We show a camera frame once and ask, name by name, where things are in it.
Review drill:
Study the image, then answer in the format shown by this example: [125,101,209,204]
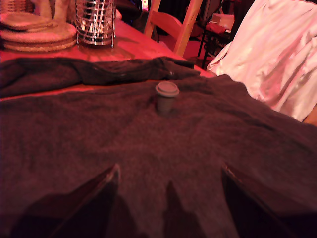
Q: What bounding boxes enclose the grey coffee capsule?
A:
[155,81,180,116]

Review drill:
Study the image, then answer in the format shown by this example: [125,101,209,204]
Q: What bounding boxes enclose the round cork trivets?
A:
[0,22,78,53]

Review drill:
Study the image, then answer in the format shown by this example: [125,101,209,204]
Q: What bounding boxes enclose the orange tabby cat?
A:
[32,0,75,24]

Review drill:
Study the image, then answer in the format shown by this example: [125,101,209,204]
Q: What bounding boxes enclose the chrome wire utensil holder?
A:
[74,0,117,48]

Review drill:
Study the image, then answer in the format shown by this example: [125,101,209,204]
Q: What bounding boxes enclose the pale draped fabric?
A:
[206,0,317,122]

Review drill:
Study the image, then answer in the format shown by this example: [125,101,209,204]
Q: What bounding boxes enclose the small white box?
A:
[211,13,235,29]

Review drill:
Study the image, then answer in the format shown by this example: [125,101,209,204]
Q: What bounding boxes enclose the dark knitted cloth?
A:
[0,56,317,238]

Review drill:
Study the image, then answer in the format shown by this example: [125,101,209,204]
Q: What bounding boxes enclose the wooden chair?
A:
[143,0,204,58]

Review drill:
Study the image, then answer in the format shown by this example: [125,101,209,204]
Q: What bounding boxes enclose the wicker basket with handle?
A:
[0,0,34,14]

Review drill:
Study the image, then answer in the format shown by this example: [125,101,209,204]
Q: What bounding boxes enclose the square cork coasters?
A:
[0,11,59,32]

